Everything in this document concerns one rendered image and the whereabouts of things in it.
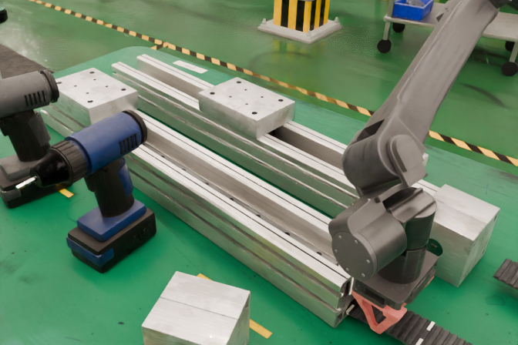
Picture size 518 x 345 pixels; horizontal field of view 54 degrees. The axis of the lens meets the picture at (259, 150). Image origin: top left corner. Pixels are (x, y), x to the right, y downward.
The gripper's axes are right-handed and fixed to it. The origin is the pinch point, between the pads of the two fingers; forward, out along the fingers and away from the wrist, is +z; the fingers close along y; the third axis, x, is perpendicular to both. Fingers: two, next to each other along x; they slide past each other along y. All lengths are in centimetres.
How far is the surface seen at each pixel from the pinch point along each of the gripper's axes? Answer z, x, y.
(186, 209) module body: -1.1, -35.6, 4.1
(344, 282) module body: -5.9, -4.8, 3.8
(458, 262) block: -1.5, 3.5, -14.0
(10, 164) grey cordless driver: -5, -63, 20
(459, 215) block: -6.4, 0.8, -18.0
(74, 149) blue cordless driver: -19.6, -37.7, 19.7
